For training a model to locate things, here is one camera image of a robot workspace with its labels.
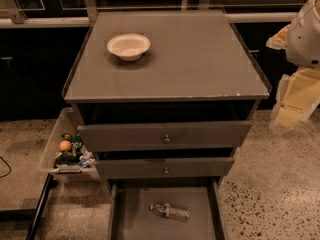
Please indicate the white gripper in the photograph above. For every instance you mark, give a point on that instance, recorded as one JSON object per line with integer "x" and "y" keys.
{"x": 304, "y": 42}

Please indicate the clear plastic water bottle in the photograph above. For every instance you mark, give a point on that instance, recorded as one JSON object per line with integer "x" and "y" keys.
{"x": 170, "y": 211}

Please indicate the grey top drawer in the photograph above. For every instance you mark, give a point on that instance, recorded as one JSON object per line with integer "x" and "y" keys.
{"x": 164, "y": 136}

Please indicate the grey drawer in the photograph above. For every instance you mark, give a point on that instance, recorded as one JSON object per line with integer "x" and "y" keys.
{"x": 164, "y": 168}
{"x": 131, "y": 219}
{"x": 164, "y": 136}

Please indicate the grey middle drawer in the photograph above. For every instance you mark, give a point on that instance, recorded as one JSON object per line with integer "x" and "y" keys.
{"x": 164, "y": 168}

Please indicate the grey drawer cabinet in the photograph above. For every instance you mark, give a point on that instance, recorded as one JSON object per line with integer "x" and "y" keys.
{"x": 196, "y": 70}

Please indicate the grey bottom drawer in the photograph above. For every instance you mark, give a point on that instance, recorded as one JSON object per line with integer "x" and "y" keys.
{"x": 131, "y": 219}

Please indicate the white paper bowl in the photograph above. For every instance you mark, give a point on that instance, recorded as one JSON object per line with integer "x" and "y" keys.
{"x": 128, "y": 47}

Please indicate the crumpled snack wrappers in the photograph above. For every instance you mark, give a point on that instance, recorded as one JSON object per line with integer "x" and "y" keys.
{"x": 82, "y": 158}

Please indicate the green toy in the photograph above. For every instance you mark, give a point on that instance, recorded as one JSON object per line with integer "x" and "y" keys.
{"x": 75, "y": 140}

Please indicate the orange ball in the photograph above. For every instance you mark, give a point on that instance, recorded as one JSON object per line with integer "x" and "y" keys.
{"x": 65, "y": 146}

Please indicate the clear plastic storage bin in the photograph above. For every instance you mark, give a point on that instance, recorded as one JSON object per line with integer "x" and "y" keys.
{"x": 65, "y": 123}

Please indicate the black floor rail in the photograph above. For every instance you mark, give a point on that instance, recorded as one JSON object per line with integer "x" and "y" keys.
{"x": 39, "y": 208}

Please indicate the metal railing frame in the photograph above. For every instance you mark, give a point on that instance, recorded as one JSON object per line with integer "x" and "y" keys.
{"x": 48, "y": 13}

